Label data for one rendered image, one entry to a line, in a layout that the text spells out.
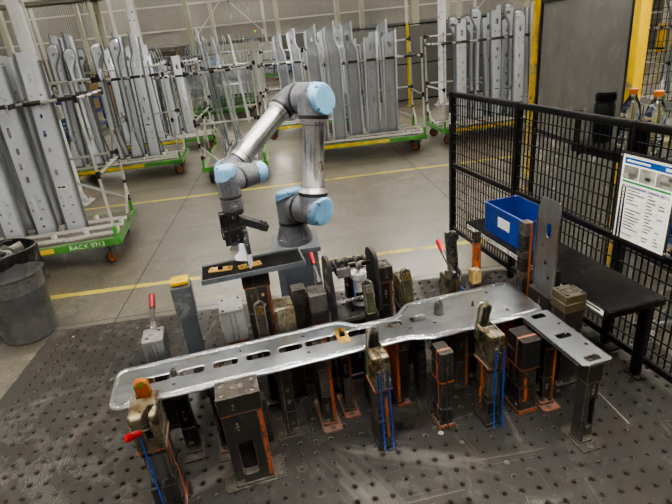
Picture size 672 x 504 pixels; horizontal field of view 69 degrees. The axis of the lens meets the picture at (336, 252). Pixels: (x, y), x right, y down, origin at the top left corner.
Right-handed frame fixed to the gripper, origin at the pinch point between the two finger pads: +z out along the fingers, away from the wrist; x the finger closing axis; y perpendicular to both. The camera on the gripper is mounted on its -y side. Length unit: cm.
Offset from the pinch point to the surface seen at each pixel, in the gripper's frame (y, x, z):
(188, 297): 23.2, 0.3, 7.9
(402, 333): -37, 45, 18
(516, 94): -579, -536, 51
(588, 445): -76, 85, 48
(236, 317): 10.4, 20.3, 9.6
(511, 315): -73, 53, 18
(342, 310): -27.9, 15.8, 21.4
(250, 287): 1.8, 3.5, 8.8
